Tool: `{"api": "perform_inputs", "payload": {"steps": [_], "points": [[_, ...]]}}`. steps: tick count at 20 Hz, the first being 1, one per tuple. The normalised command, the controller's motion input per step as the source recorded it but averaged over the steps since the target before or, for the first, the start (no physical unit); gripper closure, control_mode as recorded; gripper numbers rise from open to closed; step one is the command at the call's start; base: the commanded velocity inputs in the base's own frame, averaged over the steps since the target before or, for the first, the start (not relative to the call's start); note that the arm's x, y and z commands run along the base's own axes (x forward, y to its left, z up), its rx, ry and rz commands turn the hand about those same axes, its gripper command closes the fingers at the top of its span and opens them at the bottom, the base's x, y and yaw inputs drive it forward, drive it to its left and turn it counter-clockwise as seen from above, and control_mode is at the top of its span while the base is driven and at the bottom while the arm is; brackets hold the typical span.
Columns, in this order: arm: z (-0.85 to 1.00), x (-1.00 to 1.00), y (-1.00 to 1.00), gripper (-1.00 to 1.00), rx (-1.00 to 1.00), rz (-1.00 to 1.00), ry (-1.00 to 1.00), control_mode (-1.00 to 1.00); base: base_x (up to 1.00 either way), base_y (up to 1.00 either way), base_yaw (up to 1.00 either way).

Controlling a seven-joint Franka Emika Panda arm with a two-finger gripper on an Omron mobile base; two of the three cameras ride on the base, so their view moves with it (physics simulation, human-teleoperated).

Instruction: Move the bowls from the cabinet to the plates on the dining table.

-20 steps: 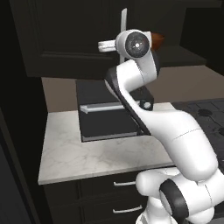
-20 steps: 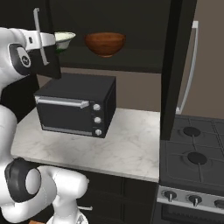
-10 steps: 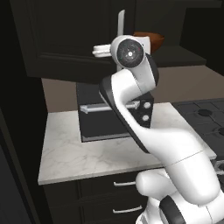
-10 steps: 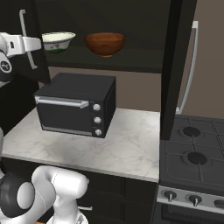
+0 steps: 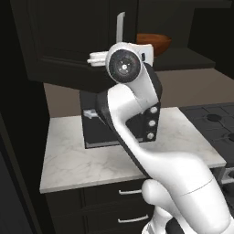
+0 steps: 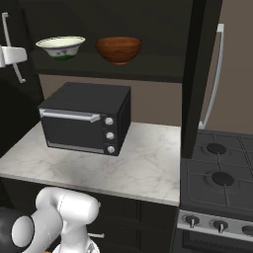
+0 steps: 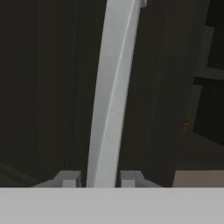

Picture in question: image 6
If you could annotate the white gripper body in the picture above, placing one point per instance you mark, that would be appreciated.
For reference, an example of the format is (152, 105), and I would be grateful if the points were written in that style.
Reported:
(12, 55)

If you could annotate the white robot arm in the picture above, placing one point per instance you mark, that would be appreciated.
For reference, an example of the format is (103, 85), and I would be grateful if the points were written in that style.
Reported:
(69, 210)

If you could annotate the dark cabinet door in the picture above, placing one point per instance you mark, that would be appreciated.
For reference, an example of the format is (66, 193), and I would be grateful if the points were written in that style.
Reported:
(15, 115)
(197, 66)

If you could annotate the white floral ceramic bowl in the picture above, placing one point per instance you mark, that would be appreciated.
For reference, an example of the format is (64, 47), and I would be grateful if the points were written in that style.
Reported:
(61, 47)

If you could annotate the black toaster oven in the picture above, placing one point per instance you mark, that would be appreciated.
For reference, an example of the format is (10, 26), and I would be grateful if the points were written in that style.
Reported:
(85, 99)

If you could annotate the brown wooden bowl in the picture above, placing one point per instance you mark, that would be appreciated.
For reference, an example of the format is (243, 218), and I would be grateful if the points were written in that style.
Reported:
(118, 49)

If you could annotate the silver toaster oven knob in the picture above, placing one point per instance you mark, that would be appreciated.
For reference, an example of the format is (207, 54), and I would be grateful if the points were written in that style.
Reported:
(110, 135)
(109, 121)
(111, 150)

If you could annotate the dark base cabinets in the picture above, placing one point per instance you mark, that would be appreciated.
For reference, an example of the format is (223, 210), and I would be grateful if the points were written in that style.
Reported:
(138, 224)

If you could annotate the black stove knob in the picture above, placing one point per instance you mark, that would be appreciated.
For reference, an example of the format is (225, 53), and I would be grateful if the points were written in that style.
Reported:
(220, 225)
(191, 220)
(247, 229)

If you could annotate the grey gas stove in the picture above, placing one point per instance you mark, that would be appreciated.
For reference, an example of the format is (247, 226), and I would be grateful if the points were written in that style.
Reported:
(214, 194)

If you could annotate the dark open wall cabinet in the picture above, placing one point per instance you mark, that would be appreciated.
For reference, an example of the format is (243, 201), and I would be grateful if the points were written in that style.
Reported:
(138, 19)

